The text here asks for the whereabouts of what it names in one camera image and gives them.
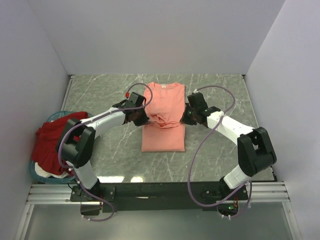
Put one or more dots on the white t shirt in basket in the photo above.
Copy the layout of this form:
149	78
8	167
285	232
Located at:
42	173

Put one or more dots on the salmon pink t shirt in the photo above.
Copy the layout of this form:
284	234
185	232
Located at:
165	132

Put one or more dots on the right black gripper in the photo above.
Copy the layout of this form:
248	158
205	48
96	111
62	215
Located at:
185	119

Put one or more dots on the teal plastic laundry basket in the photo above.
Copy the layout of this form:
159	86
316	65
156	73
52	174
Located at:
47	175

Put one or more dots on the red t shirt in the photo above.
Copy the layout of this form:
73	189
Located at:
50	147

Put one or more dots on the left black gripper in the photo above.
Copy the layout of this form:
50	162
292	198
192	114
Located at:
143	121

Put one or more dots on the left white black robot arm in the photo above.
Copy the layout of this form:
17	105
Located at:
76	143

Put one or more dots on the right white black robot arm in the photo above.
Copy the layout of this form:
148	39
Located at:
255	152

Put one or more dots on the aluminium frame rail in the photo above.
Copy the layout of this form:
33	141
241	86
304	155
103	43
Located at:
49	194

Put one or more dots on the black base crossbar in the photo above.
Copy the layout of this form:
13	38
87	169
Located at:
144	196

